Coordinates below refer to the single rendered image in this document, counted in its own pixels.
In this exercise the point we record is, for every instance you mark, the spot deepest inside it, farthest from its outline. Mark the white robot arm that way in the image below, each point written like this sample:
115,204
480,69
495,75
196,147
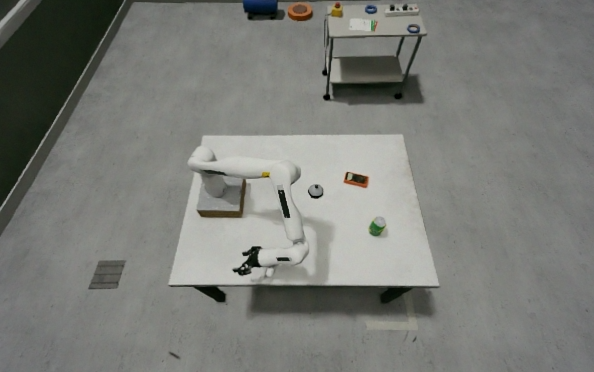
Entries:
283,173

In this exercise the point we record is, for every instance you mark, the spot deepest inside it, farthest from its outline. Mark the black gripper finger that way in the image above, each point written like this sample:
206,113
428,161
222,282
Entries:
253,249
245,271

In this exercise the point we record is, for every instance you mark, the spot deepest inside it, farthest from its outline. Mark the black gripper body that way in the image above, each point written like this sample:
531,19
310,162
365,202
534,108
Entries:
254,263

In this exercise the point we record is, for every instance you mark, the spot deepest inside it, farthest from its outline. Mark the green and yellow drink can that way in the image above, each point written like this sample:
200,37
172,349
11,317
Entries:
377,226

